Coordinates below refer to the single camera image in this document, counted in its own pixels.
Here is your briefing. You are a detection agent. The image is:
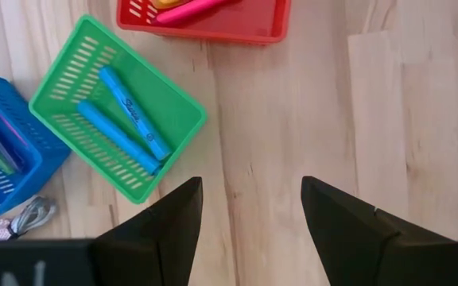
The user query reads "blue plastic basket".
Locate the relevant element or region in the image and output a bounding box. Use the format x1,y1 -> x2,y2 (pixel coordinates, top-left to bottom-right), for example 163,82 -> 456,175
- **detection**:
0,67 -> 72,227

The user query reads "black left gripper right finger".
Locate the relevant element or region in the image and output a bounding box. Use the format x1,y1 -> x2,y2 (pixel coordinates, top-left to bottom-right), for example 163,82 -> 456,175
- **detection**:
301,176 -> 452,286

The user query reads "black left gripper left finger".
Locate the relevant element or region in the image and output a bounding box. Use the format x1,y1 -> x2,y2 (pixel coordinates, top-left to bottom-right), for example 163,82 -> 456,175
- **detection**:
92,177 -> 204,286

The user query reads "pink highlighter marker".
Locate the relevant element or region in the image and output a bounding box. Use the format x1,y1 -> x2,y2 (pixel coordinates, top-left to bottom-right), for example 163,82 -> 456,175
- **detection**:
155,0 -> 232,25

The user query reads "blue highlighter marker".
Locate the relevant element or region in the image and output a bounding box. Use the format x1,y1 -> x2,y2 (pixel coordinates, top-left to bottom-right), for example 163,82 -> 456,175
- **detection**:
76,99 -> 162,176
98,66 -> 173,162

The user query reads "green plastic basket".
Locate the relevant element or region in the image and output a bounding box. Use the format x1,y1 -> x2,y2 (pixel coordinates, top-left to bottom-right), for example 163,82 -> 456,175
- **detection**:
28,14 -> 208,205

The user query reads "red plastic basket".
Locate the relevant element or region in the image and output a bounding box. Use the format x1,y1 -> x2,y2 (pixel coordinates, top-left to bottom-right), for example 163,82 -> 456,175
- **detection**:
116,0 -> 293,45

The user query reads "yellow highlighter marker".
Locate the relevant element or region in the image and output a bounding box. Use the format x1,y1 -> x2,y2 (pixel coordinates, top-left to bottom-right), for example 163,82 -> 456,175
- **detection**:
151,0 -> 188,10

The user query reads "purple highlighter marker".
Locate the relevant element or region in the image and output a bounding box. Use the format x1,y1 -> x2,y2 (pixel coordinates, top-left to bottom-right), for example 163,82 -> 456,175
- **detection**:
0,122 -> 25,172

